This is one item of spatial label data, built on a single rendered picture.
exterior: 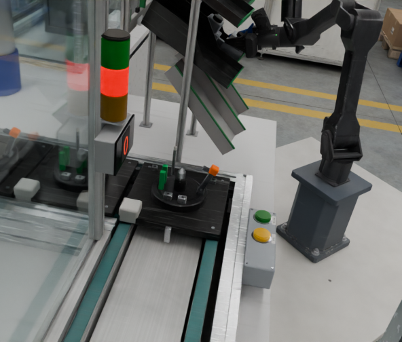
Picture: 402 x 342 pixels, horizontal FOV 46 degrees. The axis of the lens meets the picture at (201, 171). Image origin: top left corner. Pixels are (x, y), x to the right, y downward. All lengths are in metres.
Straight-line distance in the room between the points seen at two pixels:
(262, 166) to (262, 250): 0.53
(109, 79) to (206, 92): 0.62
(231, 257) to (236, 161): 0.58
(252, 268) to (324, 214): 0.25
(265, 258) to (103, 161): 0.43
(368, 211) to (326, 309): 0.45
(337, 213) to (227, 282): 0.35
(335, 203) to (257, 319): 0.32
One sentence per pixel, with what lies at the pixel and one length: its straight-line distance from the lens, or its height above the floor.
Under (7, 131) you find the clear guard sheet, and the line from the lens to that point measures 0.59.
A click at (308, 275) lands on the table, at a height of 0.86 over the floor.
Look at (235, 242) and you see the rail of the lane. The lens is 1.11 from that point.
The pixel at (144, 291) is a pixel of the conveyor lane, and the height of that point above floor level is 0.92.
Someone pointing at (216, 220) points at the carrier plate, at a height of 0.97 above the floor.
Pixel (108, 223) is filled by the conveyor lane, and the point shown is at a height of 0.96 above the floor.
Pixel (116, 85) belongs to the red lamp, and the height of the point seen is 1.33.
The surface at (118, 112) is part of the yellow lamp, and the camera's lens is 0.87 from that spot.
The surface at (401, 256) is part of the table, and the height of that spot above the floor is 0.86.
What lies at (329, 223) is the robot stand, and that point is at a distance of 1.21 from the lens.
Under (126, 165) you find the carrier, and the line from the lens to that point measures 1.28.
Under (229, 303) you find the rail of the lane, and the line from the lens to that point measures 0.98.
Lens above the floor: 1.68
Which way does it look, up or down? 33 degrees down
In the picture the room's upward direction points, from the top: 9 degrees clockwise
